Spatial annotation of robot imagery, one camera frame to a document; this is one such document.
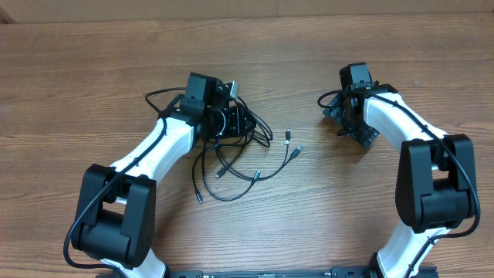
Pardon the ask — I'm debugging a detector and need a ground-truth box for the long black usb cable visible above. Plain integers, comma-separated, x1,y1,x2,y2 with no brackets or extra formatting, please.
191,96,274,205

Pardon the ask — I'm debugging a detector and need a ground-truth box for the short black usb cable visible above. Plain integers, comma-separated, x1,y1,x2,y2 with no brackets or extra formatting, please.
214,129,304,182

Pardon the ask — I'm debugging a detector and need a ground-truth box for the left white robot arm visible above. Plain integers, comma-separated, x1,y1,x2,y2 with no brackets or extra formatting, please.
63,73,255,277

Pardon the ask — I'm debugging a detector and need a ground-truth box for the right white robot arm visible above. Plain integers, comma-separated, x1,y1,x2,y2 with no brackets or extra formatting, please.
323,63,481,277

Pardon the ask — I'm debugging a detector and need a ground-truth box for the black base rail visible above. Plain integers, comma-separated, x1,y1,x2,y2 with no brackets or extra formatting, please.
165,265,439,278

